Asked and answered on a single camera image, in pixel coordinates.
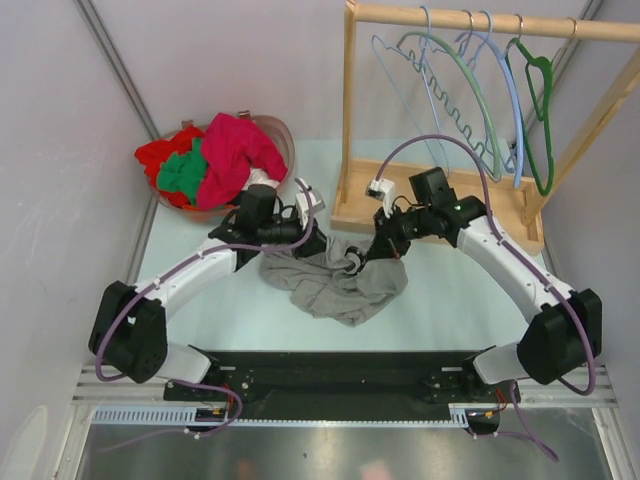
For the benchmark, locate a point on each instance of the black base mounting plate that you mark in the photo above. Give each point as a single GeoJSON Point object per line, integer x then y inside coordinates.
{"type": "Point", "coordinates": [355, 384]}

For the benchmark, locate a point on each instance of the green garment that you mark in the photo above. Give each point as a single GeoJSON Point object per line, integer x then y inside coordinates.
{"type": "Point", "coordinates": [184, 173]}

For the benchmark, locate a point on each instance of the grey t shirt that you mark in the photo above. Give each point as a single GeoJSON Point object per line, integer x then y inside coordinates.
{"type": "Point", "coordinates": [323, 286]}

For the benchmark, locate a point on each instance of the white garment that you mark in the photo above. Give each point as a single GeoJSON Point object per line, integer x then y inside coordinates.
{"type": "Point", "coordinates": [260, 177]}

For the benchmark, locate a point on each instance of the light blue slotted cable duct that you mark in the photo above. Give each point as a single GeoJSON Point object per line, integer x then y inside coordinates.
{"type": "Point", "coordinates": [201, 416]}

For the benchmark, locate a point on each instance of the dark green velvet hanger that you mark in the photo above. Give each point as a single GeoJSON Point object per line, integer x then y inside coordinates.
{"type": "Point", "coordinates": [541, 107]}

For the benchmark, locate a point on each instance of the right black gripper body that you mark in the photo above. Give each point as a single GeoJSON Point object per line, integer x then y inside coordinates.
{"type": "Point", "coordinates": [400, 229]}

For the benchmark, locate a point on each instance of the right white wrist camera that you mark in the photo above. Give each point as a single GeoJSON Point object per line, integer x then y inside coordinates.
{"type": "Point", "coordinates": [382, 190]}

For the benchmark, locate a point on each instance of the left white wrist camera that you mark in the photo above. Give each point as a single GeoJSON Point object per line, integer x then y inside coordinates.
{"type": "Point", "coordinates": [309, 201]}

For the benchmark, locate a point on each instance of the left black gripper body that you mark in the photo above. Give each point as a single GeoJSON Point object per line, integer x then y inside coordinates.
{"type": "Point", "coordinates": [300, 252]}

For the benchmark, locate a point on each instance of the red garment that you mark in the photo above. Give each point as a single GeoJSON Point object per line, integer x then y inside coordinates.
{"type": "Point", "coordinates": [153, 154]}

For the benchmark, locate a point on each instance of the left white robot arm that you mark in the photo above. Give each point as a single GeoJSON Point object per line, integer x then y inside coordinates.
{"type": "Point", "coordinates": [130, 337]}

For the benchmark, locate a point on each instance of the wooden clothes rack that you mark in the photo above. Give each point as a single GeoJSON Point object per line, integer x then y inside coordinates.
{"type": "Point", "coordinates": [519, 208]}

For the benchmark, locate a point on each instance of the transparent pink laundry basket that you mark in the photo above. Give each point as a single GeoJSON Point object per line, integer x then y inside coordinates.
{"type": "Point", "coordinates": [279, 135]}

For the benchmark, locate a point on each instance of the aluminium rail frame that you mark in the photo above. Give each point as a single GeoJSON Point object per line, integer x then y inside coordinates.
{"type": "Point", "coordinates": [565, 430]}

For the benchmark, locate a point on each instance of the magenta garment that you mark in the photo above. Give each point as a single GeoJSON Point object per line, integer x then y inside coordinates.
{"type": "Point", "coordinates": [231, 147]}

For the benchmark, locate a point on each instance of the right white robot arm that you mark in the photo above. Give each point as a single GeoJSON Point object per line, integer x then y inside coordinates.
{"type": "Point", "coordinates": [564, 325]}

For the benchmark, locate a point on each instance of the light blue plastic hanger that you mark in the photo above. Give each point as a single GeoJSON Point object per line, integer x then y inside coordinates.
{"type": "Point", "coordinates": [514, 164]}

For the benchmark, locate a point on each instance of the light green plastic hanger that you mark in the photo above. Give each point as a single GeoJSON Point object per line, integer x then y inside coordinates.
{"type": "Point", "coordinates": [414, 46]}

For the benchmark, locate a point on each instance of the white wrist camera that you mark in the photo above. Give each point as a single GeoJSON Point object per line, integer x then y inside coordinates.
{"type": "Point", "coordinates": [382, 190]}
{"type": "Point", "coordinates": [309, 201]}

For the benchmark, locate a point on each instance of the blue wavy hanger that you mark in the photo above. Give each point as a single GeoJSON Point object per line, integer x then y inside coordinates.
{"type": "Point", "coordinates": [487, 151]}

